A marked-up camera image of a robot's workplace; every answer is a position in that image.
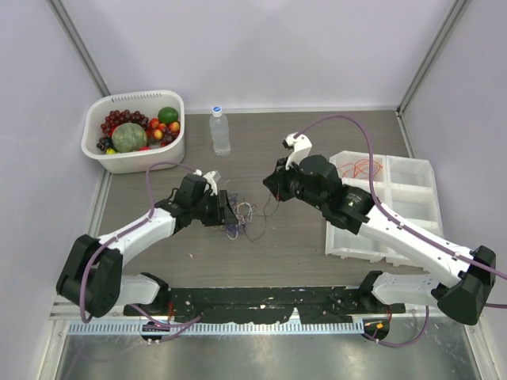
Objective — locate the dark grape bunch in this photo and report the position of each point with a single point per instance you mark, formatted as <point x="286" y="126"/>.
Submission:
<point x="105" y="145"/>

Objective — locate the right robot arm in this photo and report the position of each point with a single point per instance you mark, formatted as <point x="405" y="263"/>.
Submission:
<point x="458" y="280"/>

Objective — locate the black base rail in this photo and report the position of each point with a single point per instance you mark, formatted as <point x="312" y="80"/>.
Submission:
<point x="261" y="305"/>

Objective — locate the green lime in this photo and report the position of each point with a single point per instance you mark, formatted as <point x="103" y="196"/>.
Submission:
<point x="168" y="115"/>

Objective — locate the clear plastic water bottle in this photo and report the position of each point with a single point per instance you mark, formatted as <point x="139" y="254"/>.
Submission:
<point x="219" y="128"/>

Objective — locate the white compartment organizer tray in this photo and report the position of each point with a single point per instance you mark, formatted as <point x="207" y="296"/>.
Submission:
<point x="406" y="185"/>

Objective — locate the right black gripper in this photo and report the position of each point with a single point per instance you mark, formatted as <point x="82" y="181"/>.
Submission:
<point x="276" y="182"/>

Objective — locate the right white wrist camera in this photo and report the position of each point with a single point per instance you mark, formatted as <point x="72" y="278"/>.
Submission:
<point x="299" y="145"/>

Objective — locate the white plastic basket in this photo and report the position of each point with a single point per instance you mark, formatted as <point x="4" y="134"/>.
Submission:
<point x="146" y="102"/>

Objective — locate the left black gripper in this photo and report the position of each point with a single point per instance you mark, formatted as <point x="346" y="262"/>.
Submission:
<point x="219" y="200"/>

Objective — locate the red grape bunch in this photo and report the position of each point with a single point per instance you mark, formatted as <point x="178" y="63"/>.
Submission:
<point x="116" y="118"/>

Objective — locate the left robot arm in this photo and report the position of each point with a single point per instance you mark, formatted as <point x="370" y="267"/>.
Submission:
<point x="92" y="277"/>

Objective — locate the green melon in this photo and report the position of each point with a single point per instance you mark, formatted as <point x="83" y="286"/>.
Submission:
<point x="129" y="137"/>

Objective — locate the red yellow peaches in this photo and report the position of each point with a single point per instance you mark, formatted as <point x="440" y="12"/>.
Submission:
<point x="163" y="133"/>

